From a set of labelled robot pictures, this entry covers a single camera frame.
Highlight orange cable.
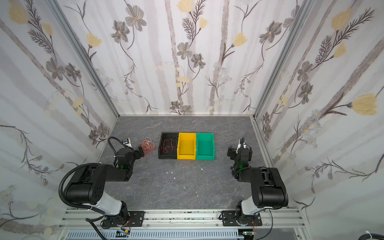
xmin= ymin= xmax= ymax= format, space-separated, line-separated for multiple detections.
xmin=140 ymin=137 xmax=157 ymax=156

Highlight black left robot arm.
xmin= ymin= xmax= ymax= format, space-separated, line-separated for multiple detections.
xmin=58 ymin=137 xmax=145 ymax=229

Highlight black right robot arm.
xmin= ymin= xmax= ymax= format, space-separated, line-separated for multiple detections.
xmin=219 ymin=145 xmax=289 ymax=227

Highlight green storage bin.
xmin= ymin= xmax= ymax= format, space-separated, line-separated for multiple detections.
xmin=196 ymin=133 xmax=216 ymax=161

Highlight black storage bin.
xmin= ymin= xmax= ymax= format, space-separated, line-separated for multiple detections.
xmin=158 ymin=132 xmax=179 ymax=160

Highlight yellow storage bin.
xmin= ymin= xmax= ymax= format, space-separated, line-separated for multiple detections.
xmin=177 ymin=133 xmax=197 ymax=160

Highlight red cable in black bin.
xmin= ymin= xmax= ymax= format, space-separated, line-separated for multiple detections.
xmin=162 ymin=138 xmax=176 ymax=154

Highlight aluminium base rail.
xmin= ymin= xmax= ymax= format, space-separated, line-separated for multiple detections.
xmin=56 ymin=208 xmax=307 ymax=240

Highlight white perforated cable duct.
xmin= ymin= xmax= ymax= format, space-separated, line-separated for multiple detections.
xmin=65 ymin=229 xmax=244 ymax=240

